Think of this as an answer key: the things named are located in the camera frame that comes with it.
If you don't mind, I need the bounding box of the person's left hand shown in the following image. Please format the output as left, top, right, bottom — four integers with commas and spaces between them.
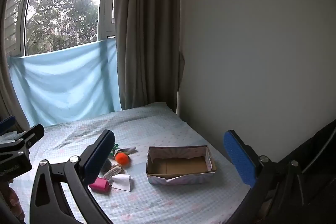
7, 180, 25, 221

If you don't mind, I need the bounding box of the patterned bed cover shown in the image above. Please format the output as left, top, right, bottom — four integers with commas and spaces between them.
12, 103, 249, 223

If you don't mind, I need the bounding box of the green snack packet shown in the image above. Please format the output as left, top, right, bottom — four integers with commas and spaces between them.
110, 143, 119, 157

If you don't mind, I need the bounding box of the magenta cloth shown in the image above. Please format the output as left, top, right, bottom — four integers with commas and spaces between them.
88, 177, 110, 193

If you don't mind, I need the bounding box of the open cardboard box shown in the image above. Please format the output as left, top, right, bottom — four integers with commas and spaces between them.
146, 145, 217, 185

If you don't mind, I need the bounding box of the brown-grey curtain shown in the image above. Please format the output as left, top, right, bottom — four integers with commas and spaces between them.
114, 0, 182, 111

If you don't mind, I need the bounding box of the window frame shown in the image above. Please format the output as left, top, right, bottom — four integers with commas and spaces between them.
2, 0, 115, 57

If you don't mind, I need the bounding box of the light grey sock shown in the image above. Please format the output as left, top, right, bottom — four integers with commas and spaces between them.
118, 147, 137, 155

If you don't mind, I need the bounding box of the light blue hanging sheet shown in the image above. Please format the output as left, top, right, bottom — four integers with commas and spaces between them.
9, 39, 121, 127

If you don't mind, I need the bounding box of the orange pompom ball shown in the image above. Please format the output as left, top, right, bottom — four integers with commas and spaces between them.
114, 152, 130, 166

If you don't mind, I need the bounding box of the white cloth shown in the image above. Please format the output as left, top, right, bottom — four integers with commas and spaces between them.
111, 174, 131, 192

